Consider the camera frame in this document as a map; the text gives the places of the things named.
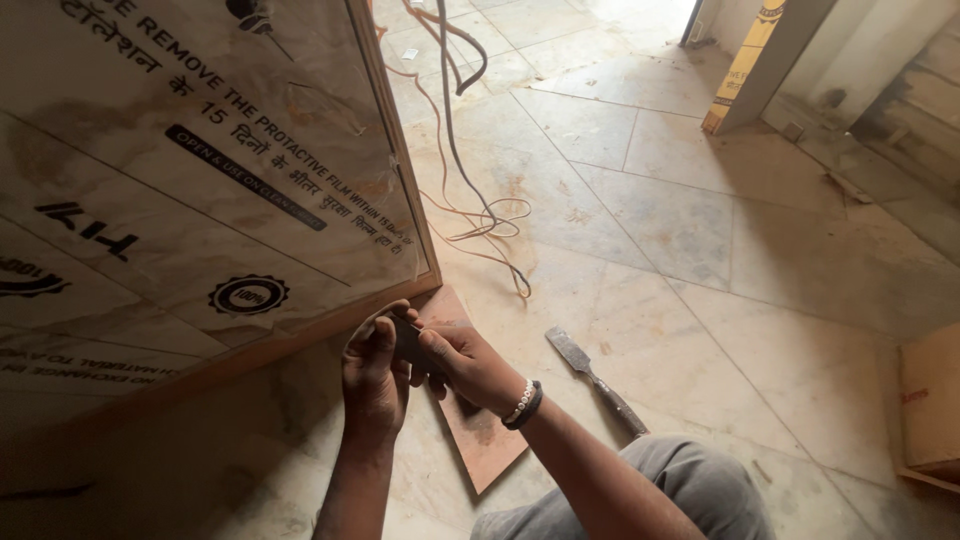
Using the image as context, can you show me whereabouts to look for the person's left hand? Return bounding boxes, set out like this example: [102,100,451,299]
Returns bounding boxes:
[341,299,424,438]

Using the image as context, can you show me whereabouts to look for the person's right hand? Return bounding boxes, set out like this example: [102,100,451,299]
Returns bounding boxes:
[409,324,531,415]

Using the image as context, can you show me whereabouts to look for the small dark metal scraper blade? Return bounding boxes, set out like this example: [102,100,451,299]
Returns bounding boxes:
[390,315,445,378]

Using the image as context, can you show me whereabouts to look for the black wrist band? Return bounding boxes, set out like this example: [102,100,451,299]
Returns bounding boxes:
[504,380,544,432]

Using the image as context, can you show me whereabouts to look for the brown laminate sheet piece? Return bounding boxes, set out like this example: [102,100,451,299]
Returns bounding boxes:
[409,284,531,495]

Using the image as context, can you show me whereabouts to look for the person's grey trousers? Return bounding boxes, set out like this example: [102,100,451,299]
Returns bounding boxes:
[470,434,777,540]

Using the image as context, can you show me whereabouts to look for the film-covered laminate cabinet panel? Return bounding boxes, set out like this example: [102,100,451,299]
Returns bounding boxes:
[0,0,444,451]

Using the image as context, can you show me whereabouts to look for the plywood box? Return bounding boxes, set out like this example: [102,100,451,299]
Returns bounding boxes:
[894,322,960,494]

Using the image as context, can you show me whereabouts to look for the white bead bracelet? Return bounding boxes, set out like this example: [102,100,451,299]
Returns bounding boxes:
[501,378,536,426]

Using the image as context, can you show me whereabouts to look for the metal chisel with dark handle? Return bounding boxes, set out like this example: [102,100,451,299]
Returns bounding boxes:
[544,325,651,440]

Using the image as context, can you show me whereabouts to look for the orange electric cable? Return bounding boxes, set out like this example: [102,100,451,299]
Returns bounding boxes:
[372,0,534,294]

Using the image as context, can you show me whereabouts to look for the grey electric cable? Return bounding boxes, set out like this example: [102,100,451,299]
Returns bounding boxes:
[433,0,533,300]

